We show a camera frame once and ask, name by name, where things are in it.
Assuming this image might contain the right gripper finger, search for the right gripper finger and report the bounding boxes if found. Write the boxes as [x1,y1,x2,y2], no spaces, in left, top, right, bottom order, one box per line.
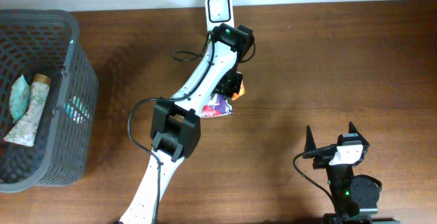
[348,122,365,141]
[304,125,317,152]

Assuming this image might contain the right black cable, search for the right black cable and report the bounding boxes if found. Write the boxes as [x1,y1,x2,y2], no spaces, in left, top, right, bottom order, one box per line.
[292,145,337,211]

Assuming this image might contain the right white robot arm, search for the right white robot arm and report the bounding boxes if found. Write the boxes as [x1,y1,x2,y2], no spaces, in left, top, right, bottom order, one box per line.
[293,122,399,224]

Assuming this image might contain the teal small tissue pack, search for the teal small tissue pack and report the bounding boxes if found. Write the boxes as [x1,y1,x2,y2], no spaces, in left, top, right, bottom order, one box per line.
[64,96,89,124]

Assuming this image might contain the white bamboo print tube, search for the white bamboo print tube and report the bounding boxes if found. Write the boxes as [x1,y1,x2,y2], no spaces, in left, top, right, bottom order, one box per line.
[4,74,51,147]

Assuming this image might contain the red purple tissue pack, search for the red purple tissue pack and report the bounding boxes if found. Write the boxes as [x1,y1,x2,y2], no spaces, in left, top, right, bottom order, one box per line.
[201,94,232,117]

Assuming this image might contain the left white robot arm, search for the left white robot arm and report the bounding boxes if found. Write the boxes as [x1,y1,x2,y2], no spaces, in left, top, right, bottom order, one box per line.
[119,23,255,224]

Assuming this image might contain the mint green wipes pack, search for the mint green wipes pack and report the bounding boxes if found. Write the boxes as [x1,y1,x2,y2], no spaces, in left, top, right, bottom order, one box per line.
[9,74,31,123]

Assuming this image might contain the orange small tissue pack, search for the orange small tissue pack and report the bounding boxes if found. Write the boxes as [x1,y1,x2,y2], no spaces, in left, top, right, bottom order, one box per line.
[231,82,246,101]

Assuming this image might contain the grey plastic mesh basket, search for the grey plastic mesh basket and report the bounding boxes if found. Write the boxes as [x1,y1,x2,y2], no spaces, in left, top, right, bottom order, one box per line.
[1,10,99,193]

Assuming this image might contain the white barcode scanner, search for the white barcode scanner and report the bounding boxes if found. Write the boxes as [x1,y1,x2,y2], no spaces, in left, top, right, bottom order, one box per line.
[205,0,235,31]

